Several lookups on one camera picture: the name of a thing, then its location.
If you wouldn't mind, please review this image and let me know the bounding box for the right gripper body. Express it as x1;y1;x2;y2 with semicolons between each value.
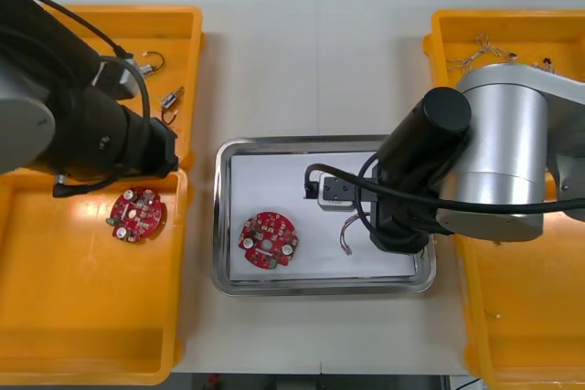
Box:
367;168;440;255

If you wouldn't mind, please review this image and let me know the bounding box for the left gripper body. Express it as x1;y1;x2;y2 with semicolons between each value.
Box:
145;118;180;177

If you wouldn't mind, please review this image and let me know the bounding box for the blue-label metal solenoid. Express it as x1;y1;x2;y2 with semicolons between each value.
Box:
159;87;186;127

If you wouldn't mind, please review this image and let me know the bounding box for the red black green-yellow harness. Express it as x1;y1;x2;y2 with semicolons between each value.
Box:
337;212;369;257

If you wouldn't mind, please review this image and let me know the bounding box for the round red circuit board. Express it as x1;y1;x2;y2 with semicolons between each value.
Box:
105;187;165;244
239;210;299;270

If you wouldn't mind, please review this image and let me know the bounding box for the steel tray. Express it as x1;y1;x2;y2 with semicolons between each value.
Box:
209;134;436;299

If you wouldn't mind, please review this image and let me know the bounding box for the yellow-orange plastic bin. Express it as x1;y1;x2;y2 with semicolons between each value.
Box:
452;206;585;385
43;5;206;170
0;165;191;386
422;8;585;90

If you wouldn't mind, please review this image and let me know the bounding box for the white paper sheet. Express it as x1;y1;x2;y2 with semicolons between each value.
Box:
229;152;418;282

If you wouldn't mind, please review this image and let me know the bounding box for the metal solenoid with black cable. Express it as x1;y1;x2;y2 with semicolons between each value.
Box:
136;50;165;77

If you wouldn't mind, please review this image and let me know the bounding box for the brown-white twisted wire harness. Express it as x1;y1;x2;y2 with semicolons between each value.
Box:
445;33;517;74

